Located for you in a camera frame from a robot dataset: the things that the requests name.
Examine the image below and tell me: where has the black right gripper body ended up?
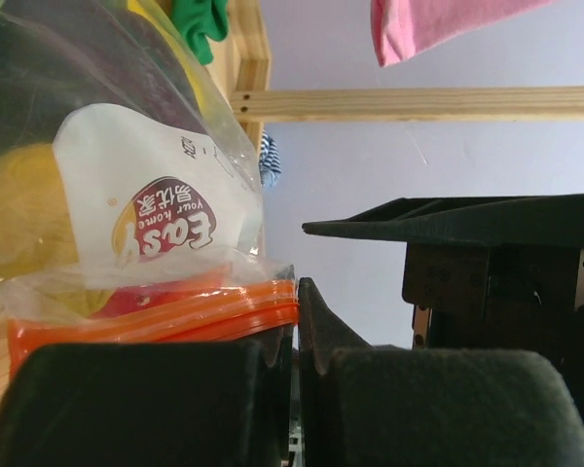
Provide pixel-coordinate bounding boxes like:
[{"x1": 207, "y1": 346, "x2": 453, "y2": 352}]
[{"x1": 402, "y1": 243, "x2": 584, "y2": 421}]

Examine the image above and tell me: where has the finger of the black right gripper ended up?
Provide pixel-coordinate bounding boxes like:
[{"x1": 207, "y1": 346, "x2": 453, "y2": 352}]
[{"x1": 302, "y1": 194, "x2": 584, "y2": 248}]

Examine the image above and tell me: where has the fake yellow orange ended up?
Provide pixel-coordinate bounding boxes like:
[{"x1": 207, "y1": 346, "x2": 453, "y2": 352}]
[{"x1": 0, "y1": 137, "x2": 141, "y2": 322}]

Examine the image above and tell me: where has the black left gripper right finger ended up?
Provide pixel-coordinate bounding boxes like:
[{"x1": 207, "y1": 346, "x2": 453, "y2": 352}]
[{"x1": 298, "y1": 278, "x2": 584, "y2": 466}]

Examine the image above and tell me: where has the pink shirt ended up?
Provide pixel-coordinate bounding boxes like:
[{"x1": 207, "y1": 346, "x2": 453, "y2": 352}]
[{"x1": 370, "y1": 0, "x2": 548, "y2": 67}]

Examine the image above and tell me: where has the wooden clothes rack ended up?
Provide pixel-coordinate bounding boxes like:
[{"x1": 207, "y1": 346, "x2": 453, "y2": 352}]
[{"x1": 207, "y1": 1, "x2": 584, "y2": 146}]

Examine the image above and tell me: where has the fake red apple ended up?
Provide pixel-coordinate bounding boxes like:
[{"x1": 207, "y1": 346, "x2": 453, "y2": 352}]
[{"x1": 91, "y1": 269, "x2": 227, "y2": 319}]

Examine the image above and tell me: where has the clear zip top bag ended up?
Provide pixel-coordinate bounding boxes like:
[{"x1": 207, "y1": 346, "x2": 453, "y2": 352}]
[{"x1": 0, "y1": 1, "x2": 298, "y2": 370}]

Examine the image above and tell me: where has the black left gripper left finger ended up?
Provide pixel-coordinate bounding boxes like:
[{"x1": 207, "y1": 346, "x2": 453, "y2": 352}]
[{"x1": 0, "y1": 326, "x2": 292, "y2": 466}]

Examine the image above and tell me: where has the green tank top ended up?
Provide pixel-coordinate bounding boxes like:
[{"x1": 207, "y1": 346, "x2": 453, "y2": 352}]
[{"x1": 171, "y1": 0, "x2": 229, "y2": 65}]

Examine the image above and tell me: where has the blue striped cloth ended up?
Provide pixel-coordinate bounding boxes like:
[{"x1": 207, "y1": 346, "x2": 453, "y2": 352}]
[{"x1": 259, "y1": 132, "x2": 281, "y2": 188}]

